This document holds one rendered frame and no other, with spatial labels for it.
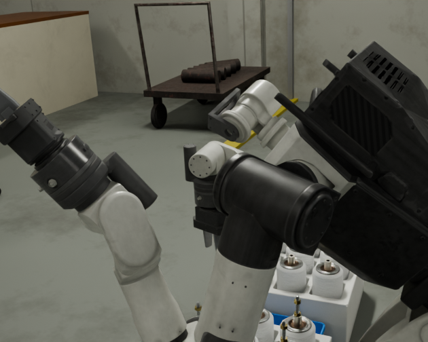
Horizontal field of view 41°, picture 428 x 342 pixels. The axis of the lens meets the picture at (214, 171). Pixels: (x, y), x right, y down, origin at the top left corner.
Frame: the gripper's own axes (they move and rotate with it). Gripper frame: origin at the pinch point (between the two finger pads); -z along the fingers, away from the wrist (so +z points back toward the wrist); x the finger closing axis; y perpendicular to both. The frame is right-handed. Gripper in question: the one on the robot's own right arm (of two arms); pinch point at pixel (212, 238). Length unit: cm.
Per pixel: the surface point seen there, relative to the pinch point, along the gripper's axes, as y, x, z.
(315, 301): -29.6, -14.6, -29.7
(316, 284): -33.1, -12.6, -26.0
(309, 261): -44, -3, -25
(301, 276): -32.3, -7.5, -24.5
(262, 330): -1.1, -15.4, -23.8
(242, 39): -290, 221, 9
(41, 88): -164, 343, -23
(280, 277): -28.9, -2.0, -25.1
